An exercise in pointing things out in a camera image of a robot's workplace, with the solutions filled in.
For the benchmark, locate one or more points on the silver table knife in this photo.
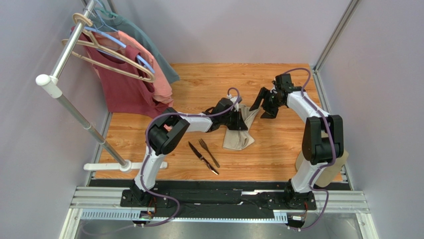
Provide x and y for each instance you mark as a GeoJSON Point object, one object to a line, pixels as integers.
{"type": "Point", "coordinates": [201, 158]}

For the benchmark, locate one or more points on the blue plastic hanger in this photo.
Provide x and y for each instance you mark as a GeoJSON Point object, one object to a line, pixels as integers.
{"type": "Point", "coordinates": [140, 60]}

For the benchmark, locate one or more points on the teal green shirt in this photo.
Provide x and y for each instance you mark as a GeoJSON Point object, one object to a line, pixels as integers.
{"type": "Point", "coordinates": [123, 24]}

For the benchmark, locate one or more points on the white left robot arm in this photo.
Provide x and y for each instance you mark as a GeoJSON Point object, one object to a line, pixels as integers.
{"type": "Point", "coordinates": [163, 135]}

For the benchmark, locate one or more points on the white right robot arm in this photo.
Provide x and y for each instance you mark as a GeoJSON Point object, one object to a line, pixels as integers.
{"type": "Point", "coordinates": [323, 140]}

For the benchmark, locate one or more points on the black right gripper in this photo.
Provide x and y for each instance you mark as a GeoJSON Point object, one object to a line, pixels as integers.
{"type": "Point", "coordinates": [270, 100]}

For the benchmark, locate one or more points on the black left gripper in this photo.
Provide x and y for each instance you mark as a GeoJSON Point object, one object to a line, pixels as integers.
{"type": "Point", "coordinates": [239, 125]}

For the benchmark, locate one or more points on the beige baseball cap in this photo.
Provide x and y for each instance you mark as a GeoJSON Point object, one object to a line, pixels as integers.
{"type": "Point", "coordinates": [329, 173]}

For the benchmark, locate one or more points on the salmon pink t-shirt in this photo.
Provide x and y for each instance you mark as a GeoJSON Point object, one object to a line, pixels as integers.
{"type": "Point", "coordinates": [162, 88]}

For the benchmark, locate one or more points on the beige cloth napkin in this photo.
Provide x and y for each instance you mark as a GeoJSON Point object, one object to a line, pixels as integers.
{"type": "Point", "coordinates": [239, 140]}

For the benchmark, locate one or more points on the silver fork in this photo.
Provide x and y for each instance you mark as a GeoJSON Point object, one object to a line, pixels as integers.
{"type": "Point", "coordinates": [205, 147]}

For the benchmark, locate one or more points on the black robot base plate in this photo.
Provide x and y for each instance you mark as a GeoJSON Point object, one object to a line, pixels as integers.
{"type": "Point", "coordinates": [267, 200]}

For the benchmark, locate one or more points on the aluminium frame rail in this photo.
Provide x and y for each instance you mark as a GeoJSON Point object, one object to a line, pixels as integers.
{"type": "Point", "coordinates": [103, 203]}

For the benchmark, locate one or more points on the dark red t-shirt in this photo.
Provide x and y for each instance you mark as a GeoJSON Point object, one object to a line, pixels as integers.
{"type": "Point", "coordinates": [125, 94]}

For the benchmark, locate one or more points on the beige wooden hanger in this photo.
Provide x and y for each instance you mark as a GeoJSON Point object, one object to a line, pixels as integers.
{"type": "Point", "coordinates": [93, 43]}

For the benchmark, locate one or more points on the green wire hanger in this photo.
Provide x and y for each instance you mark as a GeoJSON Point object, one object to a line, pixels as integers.
{"type": "Point", "coordinates": [107, 14]}

